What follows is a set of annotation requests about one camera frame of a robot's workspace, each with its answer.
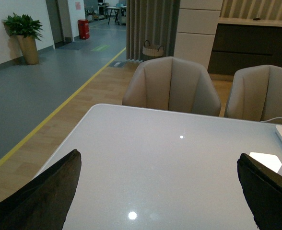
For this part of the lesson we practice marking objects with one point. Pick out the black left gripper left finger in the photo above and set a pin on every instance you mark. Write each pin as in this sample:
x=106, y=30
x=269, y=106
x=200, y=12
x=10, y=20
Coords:
x=43, y=203

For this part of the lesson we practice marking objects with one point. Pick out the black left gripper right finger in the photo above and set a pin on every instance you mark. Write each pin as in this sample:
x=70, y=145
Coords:
x=262, y=189

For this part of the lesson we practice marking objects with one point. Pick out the beige chair right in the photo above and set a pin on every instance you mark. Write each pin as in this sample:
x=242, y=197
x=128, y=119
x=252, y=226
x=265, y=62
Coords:
x=256, y=95

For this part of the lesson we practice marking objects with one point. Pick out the beige chair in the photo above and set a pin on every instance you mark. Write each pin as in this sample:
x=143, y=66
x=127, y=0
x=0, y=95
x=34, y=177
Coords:
x=256, y=95
x=173, y=84

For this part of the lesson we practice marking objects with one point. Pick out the beige chair left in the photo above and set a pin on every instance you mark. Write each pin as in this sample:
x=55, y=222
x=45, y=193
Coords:
x=173, y=84

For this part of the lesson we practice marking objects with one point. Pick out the dark cabinet with counter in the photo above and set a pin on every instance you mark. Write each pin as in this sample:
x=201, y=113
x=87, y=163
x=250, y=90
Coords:
x=239, y=46

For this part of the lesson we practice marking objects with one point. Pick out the dark floor mat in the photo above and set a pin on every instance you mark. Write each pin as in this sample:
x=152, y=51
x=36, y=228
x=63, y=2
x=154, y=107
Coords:
x=117, y=64

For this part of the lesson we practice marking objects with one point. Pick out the tan tall planter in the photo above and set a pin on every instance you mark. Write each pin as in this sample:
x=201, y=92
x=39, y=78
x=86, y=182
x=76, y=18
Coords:
x=28, y=49

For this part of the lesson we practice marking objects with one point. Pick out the green potted plant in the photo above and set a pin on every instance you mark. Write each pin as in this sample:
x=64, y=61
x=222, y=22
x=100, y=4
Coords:
x=24, y=26

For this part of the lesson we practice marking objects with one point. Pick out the red bin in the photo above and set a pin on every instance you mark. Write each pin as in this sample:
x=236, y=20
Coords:
x=83, y=27

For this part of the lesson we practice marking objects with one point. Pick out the white pillar cabinet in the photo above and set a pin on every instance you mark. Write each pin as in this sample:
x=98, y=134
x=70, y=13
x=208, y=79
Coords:
x=196, y=29

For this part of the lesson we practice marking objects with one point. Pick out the gray curtain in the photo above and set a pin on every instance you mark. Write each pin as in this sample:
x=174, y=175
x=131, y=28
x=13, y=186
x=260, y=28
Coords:
x=152, y=20

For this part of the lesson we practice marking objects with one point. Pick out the background black-legged table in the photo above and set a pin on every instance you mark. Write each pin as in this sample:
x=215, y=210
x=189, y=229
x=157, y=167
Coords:
x=119, y=14

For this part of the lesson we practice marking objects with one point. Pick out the woven basket with handles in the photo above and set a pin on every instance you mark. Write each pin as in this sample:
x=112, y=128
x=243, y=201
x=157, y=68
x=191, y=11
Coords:
x=151, y=51

